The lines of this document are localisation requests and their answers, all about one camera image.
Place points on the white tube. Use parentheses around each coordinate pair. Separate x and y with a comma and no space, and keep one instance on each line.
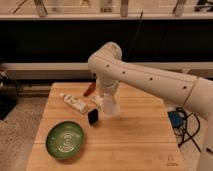
(74,102)

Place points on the blue connector box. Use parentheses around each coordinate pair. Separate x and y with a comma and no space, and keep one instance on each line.
(175,119)

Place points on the black equipment at left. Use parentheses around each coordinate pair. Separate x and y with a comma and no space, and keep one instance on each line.
(9,94)

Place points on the red-brown handled tool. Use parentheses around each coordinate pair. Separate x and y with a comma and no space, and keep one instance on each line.
(90,89)

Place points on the green ceramic bowl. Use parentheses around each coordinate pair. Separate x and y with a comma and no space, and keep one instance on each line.
(64,140)

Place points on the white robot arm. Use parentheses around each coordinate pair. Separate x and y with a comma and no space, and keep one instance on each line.
(192,92)

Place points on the white rectangular packet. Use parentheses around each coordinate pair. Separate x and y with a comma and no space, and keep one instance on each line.
(98,101)

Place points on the black eraser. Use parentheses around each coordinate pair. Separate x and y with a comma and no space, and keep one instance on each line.
(93,116)

